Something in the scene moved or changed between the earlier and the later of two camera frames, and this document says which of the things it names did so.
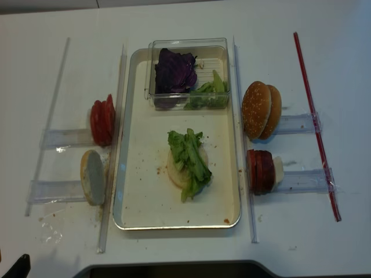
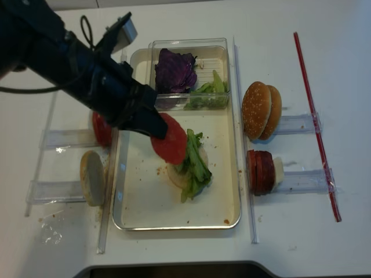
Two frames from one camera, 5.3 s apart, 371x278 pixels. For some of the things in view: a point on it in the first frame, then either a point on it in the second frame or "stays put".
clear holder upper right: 303,123 stays put
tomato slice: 98,122 → 173,150
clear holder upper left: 59,138 stays put
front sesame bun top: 255,109 stays put
